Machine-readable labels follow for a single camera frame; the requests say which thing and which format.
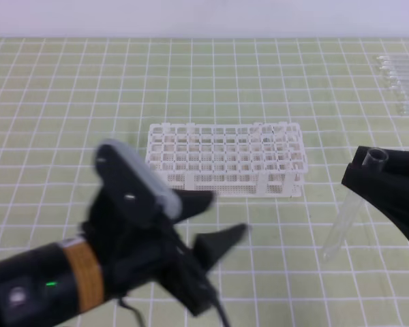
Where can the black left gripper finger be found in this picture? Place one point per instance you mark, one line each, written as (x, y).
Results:
(210, 248)
(193, 203)

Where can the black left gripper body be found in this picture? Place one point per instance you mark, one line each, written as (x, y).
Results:
(131, 256)

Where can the clear glass test tube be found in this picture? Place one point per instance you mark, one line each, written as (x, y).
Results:
(374, 161)

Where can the white test tube rack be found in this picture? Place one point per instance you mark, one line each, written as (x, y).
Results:
(262, 160)

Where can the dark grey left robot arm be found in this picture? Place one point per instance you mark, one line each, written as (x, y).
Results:
(51, 284)

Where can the green checkered tablecloth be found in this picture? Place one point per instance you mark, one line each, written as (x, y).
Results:
(60, 97)

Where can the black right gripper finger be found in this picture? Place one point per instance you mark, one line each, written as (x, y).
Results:
(387, 190)
(402, 158)

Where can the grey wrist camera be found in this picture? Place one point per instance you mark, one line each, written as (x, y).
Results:
(136, 191)

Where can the clear test tube top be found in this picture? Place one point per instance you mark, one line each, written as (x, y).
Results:
(393, 59)

